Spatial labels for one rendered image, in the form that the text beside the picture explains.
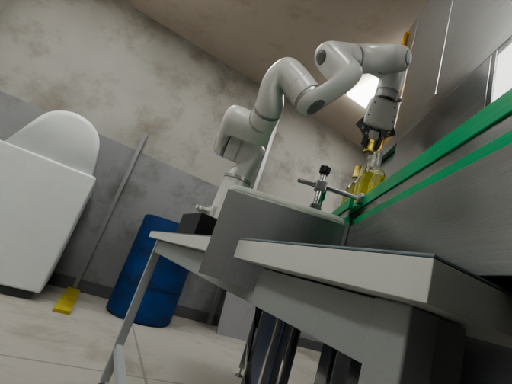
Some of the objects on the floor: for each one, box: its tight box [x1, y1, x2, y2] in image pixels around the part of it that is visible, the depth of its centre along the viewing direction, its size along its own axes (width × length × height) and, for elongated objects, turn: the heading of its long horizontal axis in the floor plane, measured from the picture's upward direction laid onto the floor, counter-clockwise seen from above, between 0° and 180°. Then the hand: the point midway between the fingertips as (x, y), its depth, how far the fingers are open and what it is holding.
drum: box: [106, 214, 189, 328], centre depth 302 cm, size 65×63×95 cm
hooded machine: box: [0, 110, 100, 299], centre depth 261 cm, size 79×69×152 cm
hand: (370, 143), depth 102 cm, fingers closed on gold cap, 3 cm apart
